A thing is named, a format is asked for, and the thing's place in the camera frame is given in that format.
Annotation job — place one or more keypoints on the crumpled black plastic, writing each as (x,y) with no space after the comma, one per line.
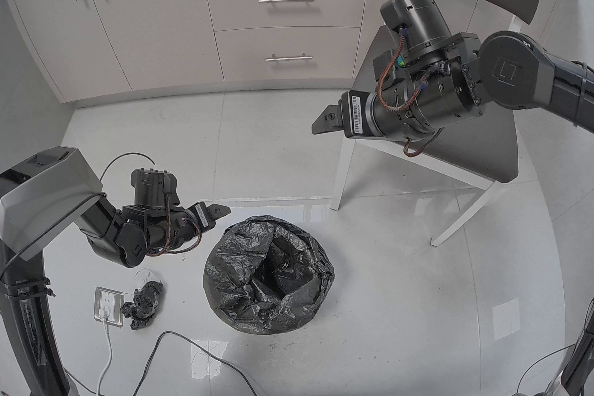
(144,301)

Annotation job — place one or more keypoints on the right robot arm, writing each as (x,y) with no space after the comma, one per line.
(515,69)

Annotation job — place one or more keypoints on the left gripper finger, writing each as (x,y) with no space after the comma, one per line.
(218,211)

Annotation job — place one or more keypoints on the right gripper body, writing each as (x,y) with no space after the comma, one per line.
(390,113)

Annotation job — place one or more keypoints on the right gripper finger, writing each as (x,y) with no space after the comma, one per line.
(332,125)

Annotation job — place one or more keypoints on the clear printed wrapper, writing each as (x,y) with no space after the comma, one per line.
(139,274)

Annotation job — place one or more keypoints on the beige cabinet with drawers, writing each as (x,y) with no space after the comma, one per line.
(153,37)

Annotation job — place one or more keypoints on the black plastic bag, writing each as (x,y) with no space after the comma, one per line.
(241,301)

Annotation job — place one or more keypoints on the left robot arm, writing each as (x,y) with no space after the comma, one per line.
(46,199)

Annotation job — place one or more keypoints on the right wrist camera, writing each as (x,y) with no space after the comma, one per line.
(383,64)

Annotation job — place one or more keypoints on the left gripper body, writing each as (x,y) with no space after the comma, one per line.
(204,215)

